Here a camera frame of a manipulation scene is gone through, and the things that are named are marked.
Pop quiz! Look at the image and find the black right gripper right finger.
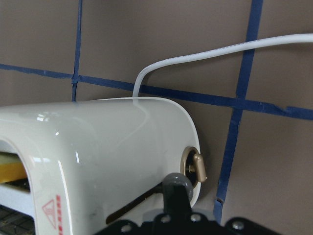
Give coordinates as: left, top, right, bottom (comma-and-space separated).
176, 186, 192, 215

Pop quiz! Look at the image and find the bread slice in toaster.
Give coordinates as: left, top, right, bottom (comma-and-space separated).
0, 152, 27, 184

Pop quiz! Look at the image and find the white toaster power cord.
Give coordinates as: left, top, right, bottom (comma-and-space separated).
132, 33, 313, 98

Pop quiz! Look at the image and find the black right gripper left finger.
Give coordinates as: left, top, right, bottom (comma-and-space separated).
163, 183, 179, 215

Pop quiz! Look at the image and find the white toaster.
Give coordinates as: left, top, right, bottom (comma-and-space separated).
0, 97, 200, 235

